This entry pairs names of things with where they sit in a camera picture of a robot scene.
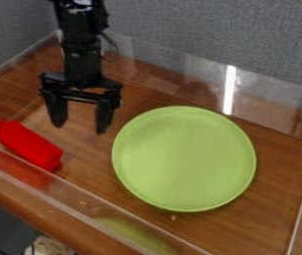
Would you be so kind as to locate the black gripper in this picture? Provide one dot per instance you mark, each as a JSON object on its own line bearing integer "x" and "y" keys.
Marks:
{"x": 81, "y": 84}

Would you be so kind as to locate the red cloth block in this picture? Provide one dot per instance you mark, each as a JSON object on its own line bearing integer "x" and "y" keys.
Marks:
{"x": 29, "y": 145}

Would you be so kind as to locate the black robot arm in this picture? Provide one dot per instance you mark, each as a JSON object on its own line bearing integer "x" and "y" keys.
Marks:
{"x": 83, "y": 20}

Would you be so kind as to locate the green round plate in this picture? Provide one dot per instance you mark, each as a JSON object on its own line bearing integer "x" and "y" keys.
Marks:
{"x": 183, "y": 159}

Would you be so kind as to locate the clear acrylic enclosure wall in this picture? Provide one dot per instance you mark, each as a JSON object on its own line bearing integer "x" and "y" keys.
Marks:
{"x": 80, "y": 204}

